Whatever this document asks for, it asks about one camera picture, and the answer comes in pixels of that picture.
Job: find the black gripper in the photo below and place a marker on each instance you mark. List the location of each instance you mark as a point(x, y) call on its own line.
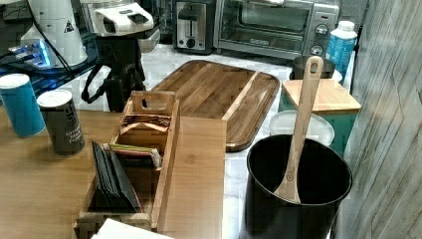
point(123, 57)

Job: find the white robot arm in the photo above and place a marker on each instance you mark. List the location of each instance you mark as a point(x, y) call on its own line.
point(54, 23)

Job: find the silver toaster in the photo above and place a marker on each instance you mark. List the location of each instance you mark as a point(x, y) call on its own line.
point(193, 26)

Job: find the brown tea packets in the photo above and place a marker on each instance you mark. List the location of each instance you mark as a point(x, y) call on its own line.
point(157, 122)

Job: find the black pepper canister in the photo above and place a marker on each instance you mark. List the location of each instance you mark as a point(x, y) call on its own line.
point(62, 122)

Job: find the green tea packets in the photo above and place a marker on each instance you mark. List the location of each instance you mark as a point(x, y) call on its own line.
point(135, 155)

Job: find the blue cylindrical canister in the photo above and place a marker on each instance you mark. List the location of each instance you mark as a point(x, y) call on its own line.
point(20, 102)

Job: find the wooden tea bag organizer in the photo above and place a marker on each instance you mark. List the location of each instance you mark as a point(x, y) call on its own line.
point(133, 170)

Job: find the dark wooden cutting board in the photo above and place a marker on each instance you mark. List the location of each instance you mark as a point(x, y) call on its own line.
point(209, 90)

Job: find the black tea packets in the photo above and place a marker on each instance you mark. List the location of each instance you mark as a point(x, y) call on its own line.
point(114, 191)

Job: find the silver toaster oven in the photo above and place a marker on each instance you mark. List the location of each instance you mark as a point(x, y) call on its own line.
point(282, 29)

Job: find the round white plastic lid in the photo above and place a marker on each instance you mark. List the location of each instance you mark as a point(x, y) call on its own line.
point(319, 129)

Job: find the dark round bowl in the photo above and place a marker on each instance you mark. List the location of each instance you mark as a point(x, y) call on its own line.
point(299, 64)

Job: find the wooden spoon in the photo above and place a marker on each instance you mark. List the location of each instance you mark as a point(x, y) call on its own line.
point(288, 188)

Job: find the green box with wooden lid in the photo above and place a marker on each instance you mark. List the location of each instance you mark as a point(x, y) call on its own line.
point(333, 103)

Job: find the blue bottle white cap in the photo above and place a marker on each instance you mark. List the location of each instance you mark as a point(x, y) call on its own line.
point(340, 46)

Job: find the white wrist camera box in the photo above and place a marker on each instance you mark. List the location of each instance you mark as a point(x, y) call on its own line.
point(122, 20)

